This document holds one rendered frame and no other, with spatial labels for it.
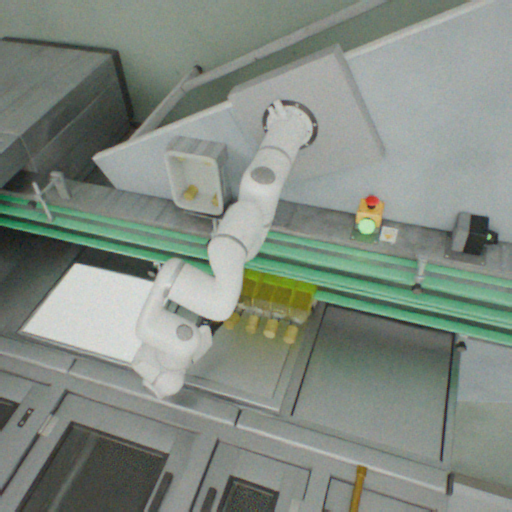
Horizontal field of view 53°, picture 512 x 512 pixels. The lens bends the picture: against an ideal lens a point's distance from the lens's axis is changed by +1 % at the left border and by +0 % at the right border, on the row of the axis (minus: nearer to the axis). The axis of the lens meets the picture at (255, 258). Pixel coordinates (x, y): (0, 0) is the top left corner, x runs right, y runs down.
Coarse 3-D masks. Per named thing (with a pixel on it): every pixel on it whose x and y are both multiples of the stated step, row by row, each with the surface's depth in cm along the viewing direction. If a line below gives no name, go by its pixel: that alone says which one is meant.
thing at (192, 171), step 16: (176, 160) 160; (192, 160) 162; (208, 160) 150; (176, 176) 163; (192, 176) 167; (208, 176) 164; (176, 192) 166; (208, 192) 170; (192, 208) 167; (208, 208) 167
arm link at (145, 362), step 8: (144, 344) 124; (136, 352) 125; (144, 352) 122; (152, 352) 120; (136, 360) 125; (144, 360) 121; (152, 360) 119; (136, 368) 129; (144, 368) 128; (152, 368) 128; (160, 368) 117; (184, 368) 118; (144, 376) 129; (152, 376) 128; (152, 384) 129
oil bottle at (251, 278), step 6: (246, 270) 160; (252, 270) 160; (258, 270) 160; (246, 276) 158; (252, 276) 158; (258, 276) 158; (246, 282) 157; (252, 282) 156; (258, 282) 157; (246, 288) 155; (252, 288) 155; (240, 294) 153; (246, 294) 153; (252, 294) 154; (240, 300) 152; (246, 300) 152; (246, 306) 153
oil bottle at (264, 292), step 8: (264, 272) 159; (264, 280) 157; (272, 280) 157; (256, 288) 155; (264, 288) 155; (272, 288) 155; (256, 296) 153; (264, 296) 153; (272, 296) 153; (256, 304) 151; (264, 304) 151; (264, 312) 152
